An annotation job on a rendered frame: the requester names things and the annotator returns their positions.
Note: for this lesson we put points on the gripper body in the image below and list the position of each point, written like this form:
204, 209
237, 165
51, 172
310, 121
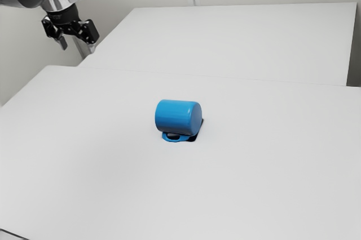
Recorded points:
62, 16

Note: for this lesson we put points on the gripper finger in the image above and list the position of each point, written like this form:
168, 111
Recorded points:
53, 33
88, 32

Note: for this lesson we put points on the blue mug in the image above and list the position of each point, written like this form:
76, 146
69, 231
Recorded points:
178, 120

